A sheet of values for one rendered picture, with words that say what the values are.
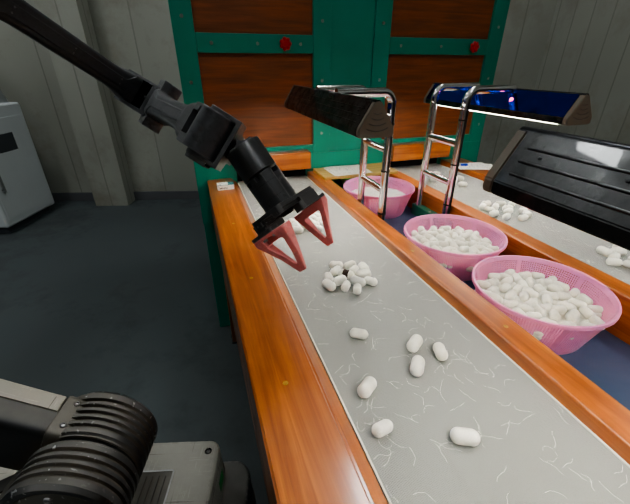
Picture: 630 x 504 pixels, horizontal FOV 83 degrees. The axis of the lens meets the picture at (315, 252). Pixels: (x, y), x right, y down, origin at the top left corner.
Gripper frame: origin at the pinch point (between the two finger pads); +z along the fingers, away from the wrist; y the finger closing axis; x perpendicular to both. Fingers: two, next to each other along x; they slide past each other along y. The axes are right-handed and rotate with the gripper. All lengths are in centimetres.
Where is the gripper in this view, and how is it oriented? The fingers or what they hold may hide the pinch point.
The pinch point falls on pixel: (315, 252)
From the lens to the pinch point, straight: 56.3
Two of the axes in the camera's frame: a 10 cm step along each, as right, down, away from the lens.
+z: 5.7, 8.2, 1.0
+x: 6.9, -4.0, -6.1
